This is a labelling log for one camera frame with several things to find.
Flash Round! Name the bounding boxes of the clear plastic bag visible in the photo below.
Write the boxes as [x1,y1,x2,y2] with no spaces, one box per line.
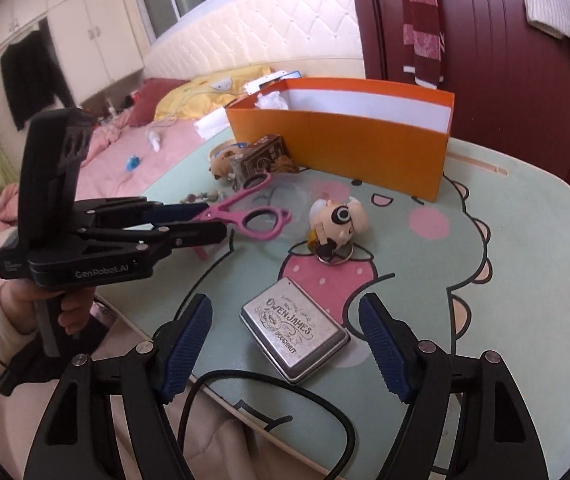
[245,184,318,247]

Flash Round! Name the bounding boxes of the yellow cartoon blanket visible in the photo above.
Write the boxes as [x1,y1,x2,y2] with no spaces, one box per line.
[154,64,274,122]

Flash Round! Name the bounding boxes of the brown playing card box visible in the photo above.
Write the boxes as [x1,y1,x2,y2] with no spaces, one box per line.
[240,133,286,174]

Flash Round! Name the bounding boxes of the small beaded charm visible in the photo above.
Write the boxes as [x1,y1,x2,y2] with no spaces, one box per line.
[181,188,224,207]

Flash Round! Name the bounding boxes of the cream padded headboard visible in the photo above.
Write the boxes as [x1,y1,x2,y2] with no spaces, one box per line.
[142,0,367,82]

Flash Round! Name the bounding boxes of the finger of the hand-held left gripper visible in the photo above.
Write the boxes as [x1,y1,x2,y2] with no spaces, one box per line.
[71,196,219,232]
[71,221,229,262]

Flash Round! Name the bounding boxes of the cream wardrobe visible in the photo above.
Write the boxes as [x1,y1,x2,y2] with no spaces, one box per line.
[0,0,147,107]

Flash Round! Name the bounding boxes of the black hanging garment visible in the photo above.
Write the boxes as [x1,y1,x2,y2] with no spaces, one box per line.
[0,29,74,132]

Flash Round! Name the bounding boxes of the cartoon printed desktop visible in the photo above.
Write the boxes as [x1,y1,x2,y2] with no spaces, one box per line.
[96,135,570,480]

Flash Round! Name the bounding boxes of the dark red pillow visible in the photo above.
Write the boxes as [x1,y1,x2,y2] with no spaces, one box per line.
[127,78,192,127]

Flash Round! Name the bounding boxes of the red and white striped scarf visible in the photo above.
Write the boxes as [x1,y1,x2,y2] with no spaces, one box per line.
[397,0,448,87]

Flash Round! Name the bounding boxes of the thick black cable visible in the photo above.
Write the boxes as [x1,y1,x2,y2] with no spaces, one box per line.
[179,369,357,480]

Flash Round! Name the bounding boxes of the pink scissors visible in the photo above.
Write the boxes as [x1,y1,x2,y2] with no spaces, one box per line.
[190,171,293,261]

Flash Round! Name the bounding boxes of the person's left hand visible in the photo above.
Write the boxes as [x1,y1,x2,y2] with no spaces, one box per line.
[0,280,97,343]

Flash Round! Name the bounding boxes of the orange cardboard box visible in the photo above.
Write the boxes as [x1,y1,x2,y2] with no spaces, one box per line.
[225,78,454,204]

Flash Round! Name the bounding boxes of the white tissue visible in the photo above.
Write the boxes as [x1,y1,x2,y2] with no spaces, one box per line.
[255,91,291,111]

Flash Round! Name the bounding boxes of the small bear toy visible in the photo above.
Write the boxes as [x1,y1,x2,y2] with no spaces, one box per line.
[208,147,246,182]

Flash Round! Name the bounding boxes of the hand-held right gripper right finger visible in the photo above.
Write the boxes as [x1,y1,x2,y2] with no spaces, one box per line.
[358,292,550,480]

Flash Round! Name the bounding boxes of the smartphone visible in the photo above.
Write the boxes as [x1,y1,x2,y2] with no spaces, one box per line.
[245,70,302,95]

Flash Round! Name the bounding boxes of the pink bed sheet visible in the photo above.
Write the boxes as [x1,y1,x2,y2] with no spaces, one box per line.
[0,107,238,311]

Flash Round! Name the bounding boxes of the silver metal tin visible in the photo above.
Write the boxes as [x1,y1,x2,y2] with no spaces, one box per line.
[239,277,351,387]

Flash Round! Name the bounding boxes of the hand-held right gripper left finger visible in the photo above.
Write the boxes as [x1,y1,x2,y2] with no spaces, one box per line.
[29,292,214,480]

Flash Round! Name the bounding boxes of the white folded paper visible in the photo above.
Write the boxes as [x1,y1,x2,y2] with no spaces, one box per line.
[194,109,232,140]

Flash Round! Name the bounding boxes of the round-eyed figurine on ring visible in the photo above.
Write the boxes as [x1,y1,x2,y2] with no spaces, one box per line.
[306,197,371,265]

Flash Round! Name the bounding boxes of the dark red door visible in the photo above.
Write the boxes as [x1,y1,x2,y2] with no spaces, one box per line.
[345,0,570,196]

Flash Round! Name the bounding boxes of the person's left forearm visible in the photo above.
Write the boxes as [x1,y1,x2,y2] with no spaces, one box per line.
[0,287,41,393]

